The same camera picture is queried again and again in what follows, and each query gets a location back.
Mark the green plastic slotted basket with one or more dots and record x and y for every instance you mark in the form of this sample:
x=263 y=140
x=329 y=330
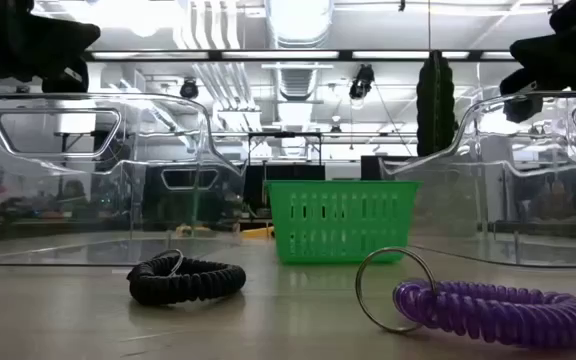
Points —
x=340 y=220

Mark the black overhead frame bar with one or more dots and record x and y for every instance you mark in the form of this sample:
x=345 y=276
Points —
x=278 y=55

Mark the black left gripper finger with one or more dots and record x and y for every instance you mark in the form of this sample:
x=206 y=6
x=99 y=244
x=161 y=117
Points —
x=75 y=40
x=65 y=77

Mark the small black ceiling fixture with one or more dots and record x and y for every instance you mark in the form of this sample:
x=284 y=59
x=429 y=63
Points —
x=402 y=5

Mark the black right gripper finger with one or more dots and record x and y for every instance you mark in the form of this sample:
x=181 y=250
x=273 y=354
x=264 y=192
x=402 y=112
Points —
x=540 y=57
x=520 y=97

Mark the dark green cactus figure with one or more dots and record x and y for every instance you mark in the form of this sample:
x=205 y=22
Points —
x=435 y=105

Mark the person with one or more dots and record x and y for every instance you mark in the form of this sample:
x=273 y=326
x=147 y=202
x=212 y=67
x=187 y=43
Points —
x=558 y=200

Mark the clear plastic bin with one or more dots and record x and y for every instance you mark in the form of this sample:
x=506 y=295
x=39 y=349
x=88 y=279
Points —
x=68 y=210
x=518 y=215

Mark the silver ventilation duct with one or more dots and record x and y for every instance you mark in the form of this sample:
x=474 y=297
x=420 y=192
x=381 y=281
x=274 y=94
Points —
x=298 y=30

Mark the black ceiling camera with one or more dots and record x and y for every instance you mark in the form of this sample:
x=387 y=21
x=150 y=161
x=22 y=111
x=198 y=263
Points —
x=362 y=82
x=189 y=89

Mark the black computer monitor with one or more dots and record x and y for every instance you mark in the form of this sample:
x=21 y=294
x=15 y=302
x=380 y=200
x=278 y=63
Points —
x=370 y=167
x=283 y=172

